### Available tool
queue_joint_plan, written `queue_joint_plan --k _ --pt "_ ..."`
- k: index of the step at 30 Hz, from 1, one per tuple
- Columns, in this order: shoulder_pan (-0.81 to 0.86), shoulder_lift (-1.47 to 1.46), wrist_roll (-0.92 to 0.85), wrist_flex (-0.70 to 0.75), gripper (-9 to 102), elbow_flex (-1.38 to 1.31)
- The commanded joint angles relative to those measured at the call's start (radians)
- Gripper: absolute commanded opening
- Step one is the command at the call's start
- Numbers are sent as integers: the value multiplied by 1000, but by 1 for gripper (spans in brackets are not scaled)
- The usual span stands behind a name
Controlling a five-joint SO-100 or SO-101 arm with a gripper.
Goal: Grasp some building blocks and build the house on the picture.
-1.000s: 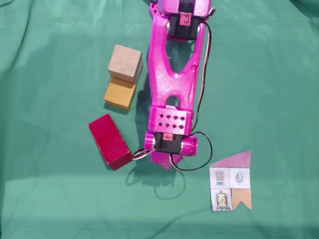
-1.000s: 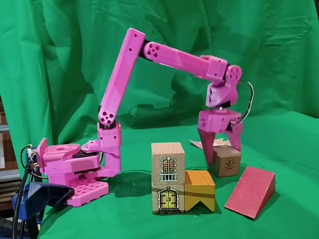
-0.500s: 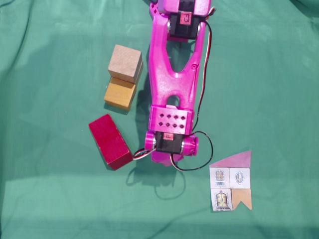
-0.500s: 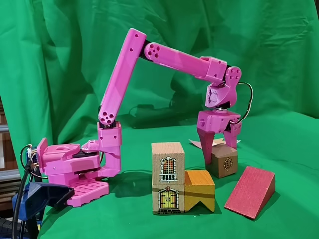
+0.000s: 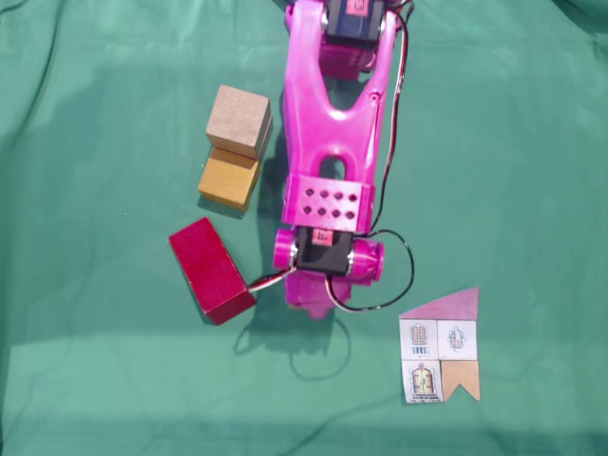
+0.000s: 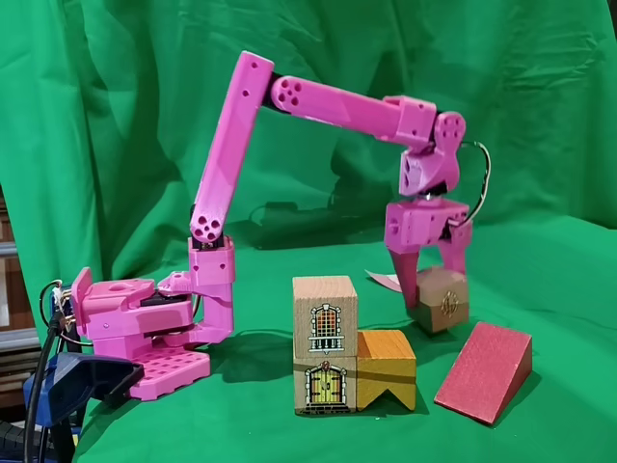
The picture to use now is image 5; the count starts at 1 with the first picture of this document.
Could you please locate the red wooden wedge block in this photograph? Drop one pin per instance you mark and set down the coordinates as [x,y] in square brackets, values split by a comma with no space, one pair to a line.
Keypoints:
[209,268]

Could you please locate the paper house picture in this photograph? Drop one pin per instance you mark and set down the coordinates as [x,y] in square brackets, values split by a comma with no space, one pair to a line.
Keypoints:
[439,339]

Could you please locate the yellow notched wooden block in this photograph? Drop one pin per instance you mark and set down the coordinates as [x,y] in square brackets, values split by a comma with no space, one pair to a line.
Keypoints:
[225,183]

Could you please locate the wooden cube balcony window print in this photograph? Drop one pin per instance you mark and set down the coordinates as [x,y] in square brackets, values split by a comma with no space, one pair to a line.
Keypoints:
[237,114]

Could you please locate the green cloth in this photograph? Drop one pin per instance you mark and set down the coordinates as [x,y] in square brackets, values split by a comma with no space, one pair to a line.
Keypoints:
[475,190]

